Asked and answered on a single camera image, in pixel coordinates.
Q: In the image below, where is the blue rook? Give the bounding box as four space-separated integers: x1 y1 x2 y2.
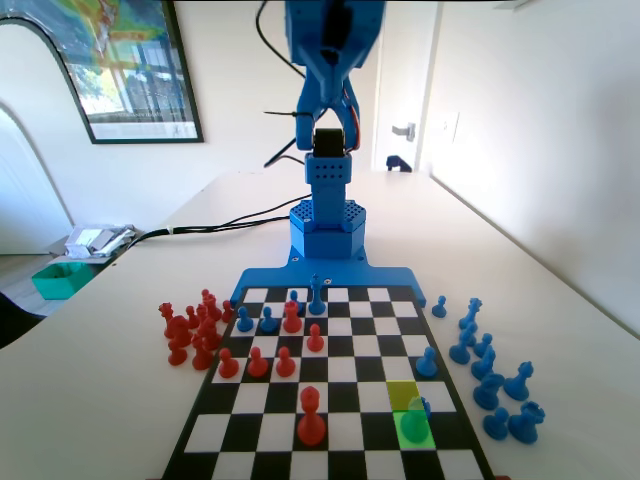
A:
508 400 546 445
399 394 433 445

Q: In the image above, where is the white door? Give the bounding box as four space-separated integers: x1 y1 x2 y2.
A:
372 2 437 174

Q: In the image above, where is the black framed poster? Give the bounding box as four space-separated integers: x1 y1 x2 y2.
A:
0 0 205 145

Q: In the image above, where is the blue king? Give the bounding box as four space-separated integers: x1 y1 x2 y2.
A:
306 273 325 316

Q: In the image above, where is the blue queen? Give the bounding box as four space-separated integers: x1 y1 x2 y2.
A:
459 297 485 329

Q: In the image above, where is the pile of white papers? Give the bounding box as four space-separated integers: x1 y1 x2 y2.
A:
64 223 139 259

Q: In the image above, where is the red knight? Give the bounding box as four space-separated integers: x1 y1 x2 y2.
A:
165 314 193 349
197 317 223 351

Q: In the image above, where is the black and white chessboard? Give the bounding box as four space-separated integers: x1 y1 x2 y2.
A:
160 284 496 480

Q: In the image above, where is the red queen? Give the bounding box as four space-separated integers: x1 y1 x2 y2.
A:
158 302 177 337

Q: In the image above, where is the white arched furniture panel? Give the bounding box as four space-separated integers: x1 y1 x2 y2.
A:
0 17 96 256

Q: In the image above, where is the green plastic box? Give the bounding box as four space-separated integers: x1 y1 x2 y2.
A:
30 262 91 301

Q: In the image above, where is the red king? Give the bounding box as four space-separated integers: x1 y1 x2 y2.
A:
297 386 327 447

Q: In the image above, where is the black chair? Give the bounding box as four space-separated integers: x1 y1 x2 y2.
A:
0 291 49 351

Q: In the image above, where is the thin black camera cable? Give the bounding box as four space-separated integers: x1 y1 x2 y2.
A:
254 0 307 170

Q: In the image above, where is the orange servo wire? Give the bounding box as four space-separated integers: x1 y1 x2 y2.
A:
347 84 363 152

